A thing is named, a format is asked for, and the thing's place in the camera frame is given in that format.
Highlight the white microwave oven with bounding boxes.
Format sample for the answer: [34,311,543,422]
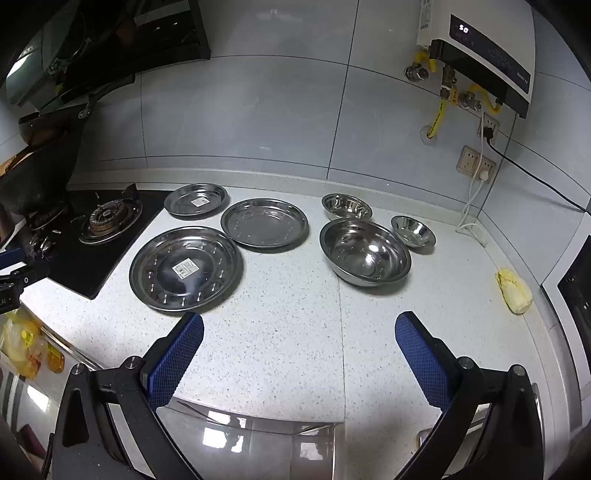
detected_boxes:
[541,233,591,354]

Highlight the beige wall socket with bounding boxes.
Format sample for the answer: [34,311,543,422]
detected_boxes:
[475,157,498,184]
[457,145,481,175]

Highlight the large steel plate with label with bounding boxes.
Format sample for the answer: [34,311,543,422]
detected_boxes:
[129,226,245,313]

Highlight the black wok with handle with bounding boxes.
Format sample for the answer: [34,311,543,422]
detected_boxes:
[0,76,137,217]

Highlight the yellow plastic bag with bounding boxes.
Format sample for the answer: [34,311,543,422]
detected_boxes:
[0,307,65,380]

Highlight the stainless steel cabinet front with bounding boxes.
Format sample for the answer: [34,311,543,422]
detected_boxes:
[157,399,345,480]

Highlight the black power cable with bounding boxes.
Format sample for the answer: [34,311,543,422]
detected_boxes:
[482,131,591,212]

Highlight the brass pipe valve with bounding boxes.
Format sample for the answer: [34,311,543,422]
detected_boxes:
[438,65,459,100]

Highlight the medium steel plate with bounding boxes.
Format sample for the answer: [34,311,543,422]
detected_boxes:
[220,198,309,253]

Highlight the medium steel bowl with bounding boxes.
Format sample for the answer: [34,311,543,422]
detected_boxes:
[321,193,373,221]

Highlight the white and black water heater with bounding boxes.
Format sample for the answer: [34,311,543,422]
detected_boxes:
[416,0,539,120]

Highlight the small steel bowl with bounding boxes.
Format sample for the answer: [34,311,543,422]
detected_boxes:
[390,215,437,254]

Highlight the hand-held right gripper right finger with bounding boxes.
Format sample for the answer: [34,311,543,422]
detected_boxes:
[394,311,546,480]

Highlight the large steel bowl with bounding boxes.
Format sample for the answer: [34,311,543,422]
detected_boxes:
[319,218,413,288]

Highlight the stove control knob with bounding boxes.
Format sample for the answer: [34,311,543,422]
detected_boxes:
[28,233,57,259]

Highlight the small steel plate with label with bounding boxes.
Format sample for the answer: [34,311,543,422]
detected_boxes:
[164,183,230,220]

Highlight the black range hood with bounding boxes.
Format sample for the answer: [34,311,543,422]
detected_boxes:
[0,0,212,112]

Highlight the yellow gas hose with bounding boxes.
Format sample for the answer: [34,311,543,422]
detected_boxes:
[426,98,452,140]
[468,83,505,116]
[413,47,439,75]

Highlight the white power cable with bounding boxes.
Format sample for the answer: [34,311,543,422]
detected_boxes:
[456,172,491,246]

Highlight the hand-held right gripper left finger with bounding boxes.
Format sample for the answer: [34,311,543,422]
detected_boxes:
[46,311,206,480]

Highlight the white wall socket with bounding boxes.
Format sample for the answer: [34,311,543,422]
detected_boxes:
[478,113,501,140]

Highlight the yellow napa cabbage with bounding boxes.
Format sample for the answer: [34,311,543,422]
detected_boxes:
[496,268,534,315]

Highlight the round gas burner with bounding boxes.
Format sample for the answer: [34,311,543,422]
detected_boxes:
[78,196,144,245]

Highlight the black gas stove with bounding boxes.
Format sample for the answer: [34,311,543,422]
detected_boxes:
[0,184,169,300]

